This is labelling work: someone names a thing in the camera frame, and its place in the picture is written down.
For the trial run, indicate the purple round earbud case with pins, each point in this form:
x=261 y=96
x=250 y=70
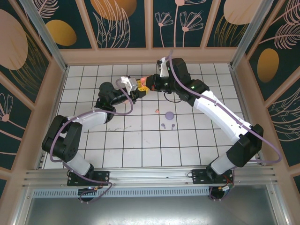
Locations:
x=169 y=115

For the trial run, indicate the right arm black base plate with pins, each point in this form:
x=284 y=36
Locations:
x=198 y=177

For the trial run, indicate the aluminium frame post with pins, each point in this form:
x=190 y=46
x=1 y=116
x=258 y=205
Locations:
x=48 y=38
x=246 y=35

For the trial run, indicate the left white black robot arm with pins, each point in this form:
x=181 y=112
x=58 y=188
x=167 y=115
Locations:
x=79 y=165

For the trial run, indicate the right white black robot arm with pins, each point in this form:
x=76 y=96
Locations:
x=222 y=117

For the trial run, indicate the aluminium mounting rail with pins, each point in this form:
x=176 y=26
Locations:
x=150 y=175

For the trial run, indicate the grey metal panel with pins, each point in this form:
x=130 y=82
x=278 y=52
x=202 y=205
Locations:
x=150 y=211

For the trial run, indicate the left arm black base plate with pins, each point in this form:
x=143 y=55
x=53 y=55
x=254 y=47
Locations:
x=104 y=178

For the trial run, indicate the coral rectangular earbud case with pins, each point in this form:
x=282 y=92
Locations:
x=143 y=79

